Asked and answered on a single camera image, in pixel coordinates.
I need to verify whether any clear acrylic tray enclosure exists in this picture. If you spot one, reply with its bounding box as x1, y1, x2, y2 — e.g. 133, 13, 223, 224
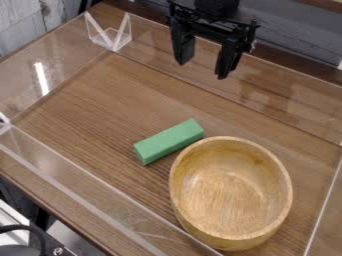
0, 5, 342, 256

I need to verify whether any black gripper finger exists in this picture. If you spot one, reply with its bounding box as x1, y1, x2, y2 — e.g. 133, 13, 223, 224
170, 17, 195, 65
215, 38, 243, 80

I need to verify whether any clear acrylic corner bracket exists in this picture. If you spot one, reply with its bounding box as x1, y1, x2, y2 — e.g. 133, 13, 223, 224
84, 12, 132, 52

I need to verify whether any green rectangular block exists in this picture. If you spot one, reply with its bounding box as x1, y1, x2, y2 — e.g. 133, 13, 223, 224
133, 119, 204, 165

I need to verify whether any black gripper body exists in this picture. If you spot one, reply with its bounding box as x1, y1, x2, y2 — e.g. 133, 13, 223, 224
166, 0, 259, 52

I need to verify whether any black cable lower left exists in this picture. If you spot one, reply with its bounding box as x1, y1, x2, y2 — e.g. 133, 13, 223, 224
0, 223, 48, 256

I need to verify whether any brown wooden bowl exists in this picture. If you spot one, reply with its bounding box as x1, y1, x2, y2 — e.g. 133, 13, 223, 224
168, 136, 293, 251

